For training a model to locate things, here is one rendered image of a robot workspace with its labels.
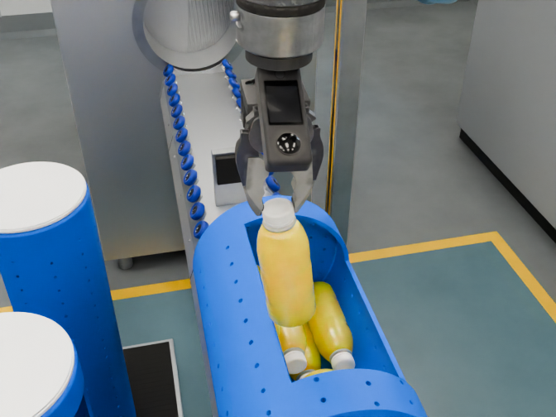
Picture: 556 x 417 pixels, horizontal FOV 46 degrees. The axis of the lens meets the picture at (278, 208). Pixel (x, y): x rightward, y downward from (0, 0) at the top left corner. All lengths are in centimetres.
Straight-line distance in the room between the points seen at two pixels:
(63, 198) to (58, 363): 49
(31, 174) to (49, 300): 30
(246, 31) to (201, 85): 160
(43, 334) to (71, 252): 37
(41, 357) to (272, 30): 76
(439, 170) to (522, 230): 59
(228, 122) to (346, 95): 45
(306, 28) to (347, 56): 103
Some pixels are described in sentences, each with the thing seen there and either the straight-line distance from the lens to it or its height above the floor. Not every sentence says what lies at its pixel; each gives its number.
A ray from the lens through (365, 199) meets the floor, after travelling 329.
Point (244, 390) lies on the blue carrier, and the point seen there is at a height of 118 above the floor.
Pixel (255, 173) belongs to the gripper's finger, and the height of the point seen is 149.
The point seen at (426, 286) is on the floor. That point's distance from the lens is 284.
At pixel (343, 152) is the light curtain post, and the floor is 96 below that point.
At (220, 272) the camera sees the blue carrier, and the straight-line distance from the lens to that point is 106.
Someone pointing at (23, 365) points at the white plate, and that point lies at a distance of 120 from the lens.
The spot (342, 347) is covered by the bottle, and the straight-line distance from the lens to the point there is 113.
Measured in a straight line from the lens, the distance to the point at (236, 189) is 163.
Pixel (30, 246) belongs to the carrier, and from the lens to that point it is 152.
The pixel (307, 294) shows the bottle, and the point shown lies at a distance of 85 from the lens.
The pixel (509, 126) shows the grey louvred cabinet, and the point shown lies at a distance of 338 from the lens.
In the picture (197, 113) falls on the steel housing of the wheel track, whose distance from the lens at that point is 208.
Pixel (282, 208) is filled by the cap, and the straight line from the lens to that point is 78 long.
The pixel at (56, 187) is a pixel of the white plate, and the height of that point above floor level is 104.
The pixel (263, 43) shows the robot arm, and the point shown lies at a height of 165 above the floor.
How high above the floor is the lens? 190
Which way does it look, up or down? 36 degrees down
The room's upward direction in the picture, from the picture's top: straight up
